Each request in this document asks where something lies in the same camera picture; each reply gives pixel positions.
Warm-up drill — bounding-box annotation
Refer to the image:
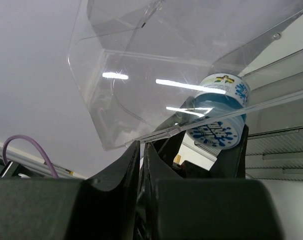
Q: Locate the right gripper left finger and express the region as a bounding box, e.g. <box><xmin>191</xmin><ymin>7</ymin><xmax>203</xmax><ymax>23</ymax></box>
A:
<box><xmin>0</xmin><ymin>141</ymin><xmax>140</xmax><ymax>240</ymax></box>

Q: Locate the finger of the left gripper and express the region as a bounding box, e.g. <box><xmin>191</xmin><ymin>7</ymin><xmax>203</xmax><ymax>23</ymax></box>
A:
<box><xmin>210</xmin><ymin>125</ymin><xmax>249</xmax><ymax>179</ymax></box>

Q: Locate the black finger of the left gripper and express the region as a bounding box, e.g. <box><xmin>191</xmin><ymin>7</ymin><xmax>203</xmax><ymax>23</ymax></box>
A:
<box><xmin>156</xmin><ymin>97</ymin><xmax>211</xmax><ymax>175</ymax></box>

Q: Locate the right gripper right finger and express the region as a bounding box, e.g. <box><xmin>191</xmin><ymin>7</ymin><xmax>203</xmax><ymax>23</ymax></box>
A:
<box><xmin>144</xmin><ymin>144</ymin><xmax>284</xmax><ymax>240</ymax></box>

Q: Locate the blue white small jar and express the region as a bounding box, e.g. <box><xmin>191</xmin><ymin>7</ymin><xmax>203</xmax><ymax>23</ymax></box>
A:
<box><xmin>187</xmin><ymin>73</ymin><xmax>250</xmax><ymax>150</ymax></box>

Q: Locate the clear acrylic drawer organizer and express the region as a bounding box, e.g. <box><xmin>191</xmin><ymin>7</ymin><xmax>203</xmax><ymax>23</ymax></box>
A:
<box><xmin>66</xmin><ymin>0</ymin><xmax>303</xmax><ymax>181</ymax></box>

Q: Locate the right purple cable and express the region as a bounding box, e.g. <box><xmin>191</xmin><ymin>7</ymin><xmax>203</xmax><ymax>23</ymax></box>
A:
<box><xmin>3</xmin><ymin>134</ymin><xmax>59</xmax><ymax>179</ymax></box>

